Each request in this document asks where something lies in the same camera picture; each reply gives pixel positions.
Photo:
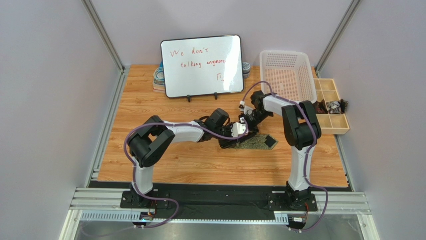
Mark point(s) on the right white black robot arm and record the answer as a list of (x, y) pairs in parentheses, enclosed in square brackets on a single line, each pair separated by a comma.
[(302, 131)]

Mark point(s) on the white perforated plastic basket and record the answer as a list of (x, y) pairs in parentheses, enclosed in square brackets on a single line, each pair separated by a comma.
[(287, 74)]

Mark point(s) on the wooden compartment organizer box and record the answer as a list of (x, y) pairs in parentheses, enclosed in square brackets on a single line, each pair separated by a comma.
[(331, 124)]

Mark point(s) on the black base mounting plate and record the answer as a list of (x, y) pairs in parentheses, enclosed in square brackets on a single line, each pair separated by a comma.
[(215, 202)]

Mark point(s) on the left aluminium frame post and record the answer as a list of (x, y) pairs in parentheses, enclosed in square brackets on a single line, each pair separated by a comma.
[(119, 66)]

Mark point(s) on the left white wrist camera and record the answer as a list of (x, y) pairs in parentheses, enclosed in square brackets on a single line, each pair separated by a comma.
[(239, 128)]

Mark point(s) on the blue white patterned jar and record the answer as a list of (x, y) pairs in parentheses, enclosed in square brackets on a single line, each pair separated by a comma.
[(246, 70)]

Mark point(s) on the blue tape roll stack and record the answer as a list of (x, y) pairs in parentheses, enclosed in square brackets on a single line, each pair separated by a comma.
[(159, 79)]

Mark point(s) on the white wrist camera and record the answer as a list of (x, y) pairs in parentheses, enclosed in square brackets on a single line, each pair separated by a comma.
[(244, 109), (239, 128)]

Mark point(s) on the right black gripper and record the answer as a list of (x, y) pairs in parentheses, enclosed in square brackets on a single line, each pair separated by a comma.
[(251, 120)]

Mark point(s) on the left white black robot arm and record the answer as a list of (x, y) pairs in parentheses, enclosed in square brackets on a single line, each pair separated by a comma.
[(145, 145)]

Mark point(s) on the green floral patterned tie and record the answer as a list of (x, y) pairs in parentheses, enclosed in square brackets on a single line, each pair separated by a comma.
[(259, 142)]

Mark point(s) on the whiteboard with red writing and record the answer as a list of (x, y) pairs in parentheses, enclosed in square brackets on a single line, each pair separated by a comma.
[(202, 66)]

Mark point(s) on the patterned rolled tie in box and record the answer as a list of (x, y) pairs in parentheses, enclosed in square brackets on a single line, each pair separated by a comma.
[(337, 107)]

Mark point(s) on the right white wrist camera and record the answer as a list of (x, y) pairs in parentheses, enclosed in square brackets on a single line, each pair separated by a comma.
[(244, 109)]

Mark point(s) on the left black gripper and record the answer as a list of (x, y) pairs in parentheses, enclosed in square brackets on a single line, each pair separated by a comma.
[(228, 141)]

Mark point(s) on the aluminium frame post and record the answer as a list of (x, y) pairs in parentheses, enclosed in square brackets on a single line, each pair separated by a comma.
[(119, 66), (338, 33)]

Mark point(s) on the dark rolled tie in box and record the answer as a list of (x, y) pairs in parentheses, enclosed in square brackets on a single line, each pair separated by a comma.
[(321, 108)]

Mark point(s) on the right aluminium frame post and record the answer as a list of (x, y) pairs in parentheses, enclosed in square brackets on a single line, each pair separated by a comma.
[(338, 33)]

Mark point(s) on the aluminium front rail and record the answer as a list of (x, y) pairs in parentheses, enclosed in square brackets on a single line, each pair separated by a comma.
[(111, 211)]

